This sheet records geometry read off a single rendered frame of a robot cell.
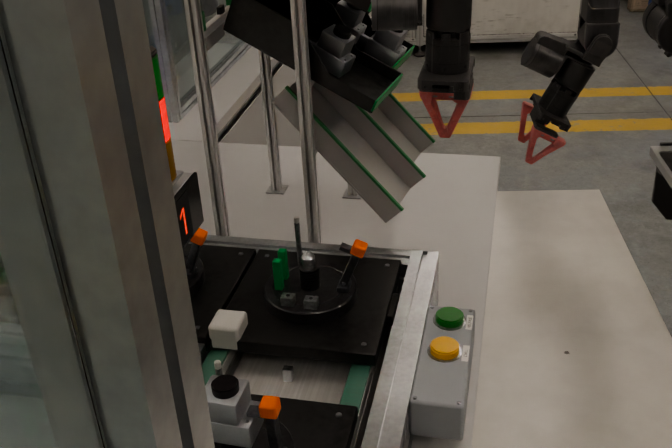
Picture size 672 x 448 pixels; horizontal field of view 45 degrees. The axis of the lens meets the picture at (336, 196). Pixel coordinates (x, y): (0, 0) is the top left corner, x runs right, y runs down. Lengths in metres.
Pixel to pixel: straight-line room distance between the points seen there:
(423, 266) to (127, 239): 1.17
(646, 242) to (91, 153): 3.20
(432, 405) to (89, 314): 0.91
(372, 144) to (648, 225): 2.11
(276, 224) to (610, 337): 0.68
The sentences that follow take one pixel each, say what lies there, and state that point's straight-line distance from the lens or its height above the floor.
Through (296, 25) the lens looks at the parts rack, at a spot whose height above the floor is 1.33.
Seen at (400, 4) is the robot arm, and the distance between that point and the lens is 1.04.
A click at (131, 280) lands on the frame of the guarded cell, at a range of 0.18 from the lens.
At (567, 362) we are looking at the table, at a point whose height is 0.86.
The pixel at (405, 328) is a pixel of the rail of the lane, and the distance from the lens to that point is 1.20.
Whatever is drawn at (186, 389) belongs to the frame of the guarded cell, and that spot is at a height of 1.55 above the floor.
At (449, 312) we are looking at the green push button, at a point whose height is 0.97.
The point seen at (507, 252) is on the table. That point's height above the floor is 0.86.
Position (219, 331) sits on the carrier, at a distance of 1.17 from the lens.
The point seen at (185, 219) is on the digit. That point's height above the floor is 1.20.
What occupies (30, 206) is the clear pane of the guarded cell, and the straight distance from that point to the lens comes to 0.17.
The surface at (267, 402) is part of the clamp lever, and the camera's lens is 0.91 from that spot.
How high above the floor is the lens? 1.69
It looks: 28 degrees down
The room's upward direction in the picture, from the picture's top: 3 degrees counter-clockwise
